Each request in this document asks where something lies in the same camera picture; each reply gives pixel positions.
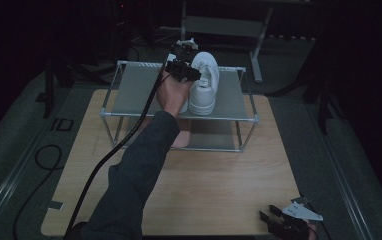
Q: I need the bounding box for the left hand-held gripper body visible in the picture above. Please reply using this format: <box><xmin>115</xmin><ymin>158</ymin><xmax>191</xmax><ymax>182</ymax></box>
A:
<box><xmin>164</xmin><ymin>37</ymin><xmax>199</xmax><ymax>83</ymax></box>

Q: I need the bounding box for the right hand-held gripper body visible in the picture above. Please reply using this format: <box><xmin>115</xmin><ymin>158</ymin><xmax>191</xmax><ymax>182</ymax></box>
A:
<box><xmin>267</xmin><ymin>198</ymin><xmax>324</xmax><ymax>240</ymax></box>

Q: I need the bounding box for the grey metal shoe rack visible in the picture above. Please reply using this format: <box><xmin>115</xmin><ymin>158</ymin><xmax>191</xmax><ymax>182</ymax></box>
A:
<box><xmin>99</xmin><ymin>60</ymin><xmax>260</xmax><ymax>154</ymax></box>

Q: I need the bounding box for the person's right hand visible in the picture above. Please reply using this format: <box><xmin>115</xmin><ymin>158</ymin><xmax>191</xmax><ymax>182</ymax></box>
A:
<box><xmin>305</xmin><ymin>222</ymin><xmax>319</xmax><ymax>240</ymax></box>

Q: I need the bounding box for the person's left hand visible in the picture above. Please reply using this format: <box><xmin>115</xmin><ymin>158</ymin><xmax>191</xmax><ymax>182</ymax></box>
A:
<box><xmin>155</xmin><ymin>68</ymin><xmax>194</xmax><ymax>118</ymax></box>

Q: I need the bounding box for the grey tape piece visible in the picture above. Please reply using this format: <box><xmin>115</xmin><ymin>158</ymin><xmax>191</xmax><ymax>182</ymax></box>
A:
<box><xmin>46</xmin><ymin>200</ymin><xmax>64</xmax><ymax>211</ymax></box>
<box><xmin>290</xmin><ymin>195</ymin><xmax>310</xmax><ymax>206</ymax></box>

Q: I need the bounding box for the white metal stand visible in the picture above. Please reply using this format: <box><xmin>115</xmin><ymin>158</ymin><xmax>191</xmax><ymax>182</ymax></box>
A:
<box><xmin>160</xmin><ymin>0</ymin><xmax>275</xmax><ymax>84</ymax></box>

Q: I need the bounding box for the dark equipment with red light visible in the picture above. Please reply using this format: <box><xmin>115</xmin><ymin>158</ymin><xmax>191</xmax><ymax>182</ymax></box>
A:
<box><xmin>105</xmin><ymin>0</ymin><xmax>140</xmax><ymax>63</ymax></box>

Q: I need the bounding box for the black tripod stand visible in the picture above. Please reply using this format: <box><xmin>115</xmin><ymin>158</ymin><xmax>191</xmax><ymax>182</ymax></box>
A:
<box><xmin>34</xmin><ymin>54</ymin><xmax>111</xmax><ymax>120</ymax></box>
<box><xmin>264</xmin><ymin>33</ymin><xmax>347</xmax><ymax>136</ymax></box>

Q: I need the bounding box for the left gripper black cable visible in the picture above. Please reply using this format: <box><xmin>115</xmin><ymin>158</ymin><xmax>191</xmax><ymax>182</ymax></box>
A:
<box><xmin>63</xmin><ymin>49</ymin><xmax>177</xmax><ymax>240</ymax></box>

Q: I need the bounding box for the black floor cable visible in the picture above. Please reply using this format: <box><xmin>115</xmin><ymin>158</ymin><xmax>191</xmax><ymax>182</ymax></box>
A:
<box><xmin>11</xmin><ymin>144</ymin><xmax>64</xmax><ymax>240</ymax></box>

